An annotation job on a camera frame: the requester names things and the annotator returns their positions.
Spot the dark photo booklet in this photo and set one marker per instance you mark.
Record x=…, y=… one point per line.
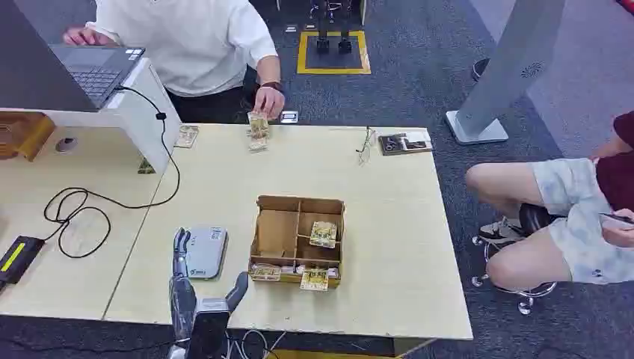
x=405, y=143

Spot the silver floor socket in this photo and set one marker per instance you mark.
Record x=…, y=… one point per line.
x=289, y=117

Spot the yellow printed card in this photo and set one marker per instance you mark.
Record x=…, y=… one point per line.
x=266, y=272
x=314, y=280
x=323, y=234

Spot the white desk riser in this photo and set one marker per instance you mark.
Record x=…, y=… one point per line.
x=143, y=114

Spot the dark smartphone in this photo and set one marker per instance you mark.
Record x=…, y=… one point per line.
x=614, y=221

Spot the wooden card box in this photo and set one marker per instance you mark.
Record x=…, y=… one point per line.
x=277, y=233

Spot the grey slanted pillar stand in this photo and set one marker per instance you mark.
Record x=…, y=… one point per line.
x=505, y=69

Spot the grey round desk grommet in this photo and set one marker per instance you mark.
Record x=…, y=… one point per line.
x=66, y=144

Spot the person's right hand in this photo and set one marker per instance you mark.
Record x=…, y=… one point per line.
x=81, y=36

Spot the small dark printed card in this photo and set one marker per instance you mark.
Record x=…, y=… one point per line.
x=146, y=167

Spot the seated person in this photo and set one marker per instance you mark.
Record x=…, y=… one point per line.
x=559, y=198

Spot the person in white shirt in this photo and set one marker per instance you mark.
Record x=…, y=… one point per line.
x=188, y=44

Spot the black shoe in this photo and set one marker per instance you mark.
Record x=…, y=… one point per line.
x=535, y=218

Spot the black round floor base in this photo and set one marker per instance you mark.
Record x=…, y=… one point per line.
x=479, y=68

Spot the white sneaker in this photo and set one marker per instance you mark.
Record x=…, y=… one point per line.
x=500, y=230

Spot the person's left hand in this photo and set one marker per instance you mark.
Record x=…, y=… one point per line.
x=269, y=101

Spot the chrome wheeled stool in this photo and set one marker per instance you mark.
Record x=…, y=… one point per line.
x=525, y=295

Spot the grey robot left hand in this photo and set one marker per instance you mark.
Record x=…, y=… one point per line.
x=182, y=297

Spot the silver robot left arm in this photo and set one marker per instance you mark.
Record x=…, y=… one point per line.
x=177, y=353

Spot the seated person's hand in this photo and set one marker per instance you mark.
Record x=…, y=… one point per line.
x=620, y=237

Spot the dark grey laptop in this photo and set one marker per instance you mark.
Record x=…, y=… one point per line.
x=94, y=69

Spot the black power brick yellow label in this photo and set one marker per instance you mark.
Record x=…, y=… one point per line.
x=17, y=258

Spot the black standing robot legs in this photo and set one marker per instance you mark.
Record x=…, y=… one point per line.
x=322, y=29

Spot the row of upright cards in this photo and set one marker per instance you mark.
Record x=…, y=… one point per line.
x=302, y=270

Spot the dark wristwatch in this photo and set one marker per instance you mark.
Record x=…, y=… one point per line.
x=272, y=85

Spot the brown wooden tray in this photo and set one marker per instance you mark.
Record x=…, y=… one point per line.
x=25, y=134

